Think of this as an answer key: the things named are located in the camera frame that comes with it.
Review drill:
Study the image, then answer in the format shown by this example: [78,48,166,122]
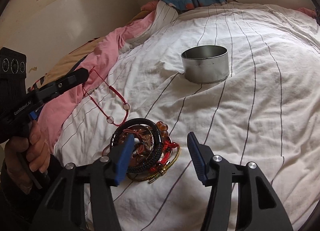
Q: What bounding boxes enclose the red string bracelet clear beads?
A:
[82,67,130,126]

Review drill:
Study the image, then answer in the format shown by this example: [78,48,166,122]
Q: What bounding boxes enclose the red knotted bead bracelet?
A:
[149,139,180,174]

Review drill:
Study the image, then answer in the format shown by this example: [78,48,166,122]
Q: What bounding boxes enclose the amber bead bracelet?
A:
[155,120,170,142]

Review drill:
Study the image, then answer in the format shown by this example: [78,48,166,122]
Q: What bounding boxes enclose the person's left hand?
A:
[4,120,50,194]

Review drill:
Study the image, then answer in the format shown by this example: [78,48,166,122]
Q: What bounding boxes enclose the pink blanket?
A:
[38,1,158,152]

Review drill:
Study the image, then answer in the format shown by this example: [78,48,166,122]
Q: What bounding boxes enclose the white striped bed sheet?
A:
[107,3,319,230]

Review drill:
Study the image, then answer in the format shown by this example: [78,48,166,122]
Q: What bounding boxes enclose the round silver metal tin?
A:
[181,45,229,84]

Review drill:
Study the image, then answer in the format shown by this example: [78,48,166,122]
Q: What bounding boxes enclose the black braided bracelet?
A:
[109,117,164,174]

